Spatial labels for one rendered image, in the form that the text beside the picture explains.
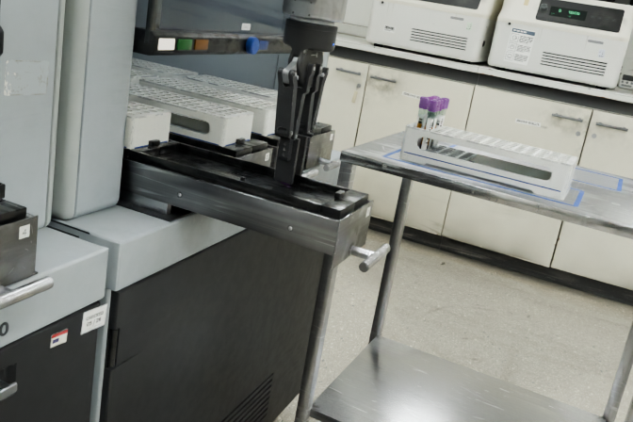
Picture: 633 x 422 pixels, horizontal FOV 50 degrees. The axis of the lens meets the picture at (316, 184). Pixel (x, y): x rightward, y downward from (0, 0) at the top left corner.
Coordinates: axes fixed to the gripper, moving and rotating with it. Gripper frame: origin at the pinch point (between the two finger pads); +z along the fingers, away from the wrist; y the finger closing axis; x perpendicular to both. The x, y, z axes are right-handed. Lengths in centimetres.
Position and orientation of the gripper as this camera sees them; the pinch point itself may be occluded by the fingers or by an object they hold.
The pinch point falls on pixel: (290, 158)
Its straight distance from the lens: 103.0
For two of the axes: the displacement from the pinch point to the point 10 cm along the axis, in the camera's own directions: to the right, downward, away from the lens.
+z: -1.6, 9.5, 2.6
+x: 9.0, 2.5, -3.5
